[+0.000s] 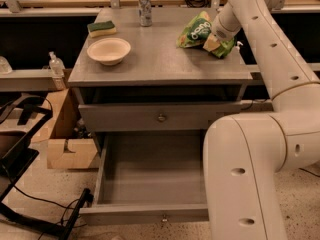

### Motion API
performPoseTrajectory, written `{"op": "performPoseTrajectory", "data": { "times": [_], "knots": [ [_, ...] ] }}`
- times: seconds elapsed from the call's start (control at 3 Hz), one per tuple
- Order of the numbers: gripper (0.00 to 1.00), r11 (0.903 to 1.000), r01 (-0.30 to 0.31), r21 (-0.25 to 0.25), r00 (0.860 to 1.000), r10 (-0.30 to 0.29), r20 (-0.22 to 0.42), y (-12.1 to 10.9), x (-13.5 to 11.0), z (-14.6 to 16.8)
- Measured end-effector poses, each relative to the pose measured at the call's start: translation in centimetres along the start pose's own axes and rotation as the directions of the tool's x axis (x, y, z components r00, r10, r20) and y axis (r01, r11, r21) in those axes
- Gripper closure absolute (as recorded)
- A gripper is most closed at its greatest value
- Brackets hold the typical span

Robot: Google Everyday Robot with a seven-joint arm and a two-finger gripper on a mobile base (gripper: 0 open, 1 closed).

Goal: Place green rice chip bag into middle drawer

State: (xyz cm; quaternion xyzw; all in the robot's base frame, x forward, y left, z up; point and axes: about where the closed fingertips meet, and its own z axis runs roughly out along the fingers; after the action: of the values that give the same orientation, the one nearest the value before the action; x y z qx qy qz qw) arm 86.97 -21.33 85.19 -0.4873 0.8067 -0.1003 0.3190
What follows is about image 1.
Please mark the grey open bottom drawer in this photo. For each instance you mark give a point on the grey open bottom drawer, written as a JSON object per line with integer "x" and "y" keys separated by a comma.
{"x": 149, "y": 177}

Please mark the cardboard box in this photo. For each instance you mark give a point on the cardboard box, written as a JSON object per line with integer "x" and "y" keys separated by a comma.
{"x": 66, "y": 149}

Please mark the black metal stand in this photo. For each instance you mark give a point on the black metal stand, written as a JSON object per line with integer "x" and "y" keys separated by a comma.
{"x": 15, "y": 158}

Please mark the white bowl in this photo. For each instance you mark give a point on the white bowl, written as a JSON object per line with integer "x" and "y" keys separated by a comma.
{"x": 109, "y": 51}

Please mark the small white pump bottle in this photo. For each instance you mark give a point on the small white pump bottle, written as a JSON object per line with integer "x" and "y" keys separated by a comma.
{"x": 239, "y": 45}

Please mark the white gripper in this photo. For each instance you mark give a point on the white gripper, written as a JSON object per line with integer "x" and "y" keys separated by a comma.
{"x": 220, "y": 31}

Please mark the silver drink can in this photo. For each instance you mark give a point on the silver drink can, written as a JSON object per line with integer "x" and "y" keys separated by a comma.
{"x": 145, "y": 12}

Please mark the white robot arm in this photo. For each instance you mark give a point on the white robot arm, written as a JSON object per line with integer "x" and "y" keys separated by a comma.
{"x": 242, "y": 152}

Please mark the grey drawer cabinet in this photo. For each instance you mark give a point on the grey drawer cabinet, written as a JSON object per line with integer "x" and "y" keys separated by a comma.
{"x": 156, "y": 70}

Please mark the grey middle drawer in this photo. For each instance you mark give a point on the grey middle drawer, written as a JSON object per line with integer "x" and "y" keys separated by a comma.
{"x": 154, "y": 116}

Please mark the clear sanitizer bottle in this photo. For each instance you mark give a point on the clear sanitizer bottle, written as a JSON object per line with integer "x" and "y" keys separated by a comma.
{"x": 57, "y": 67}

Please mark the green yellow sponge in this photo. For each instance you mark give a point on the green yellow sponge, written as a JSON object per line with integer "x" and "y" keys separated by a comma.
{"x": 101, "y": 29}

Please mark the green rice chip bag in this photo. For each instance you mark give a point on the green rice chip bag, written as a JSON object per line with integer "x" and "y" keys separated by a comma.
{"x": 196, "y": 33}

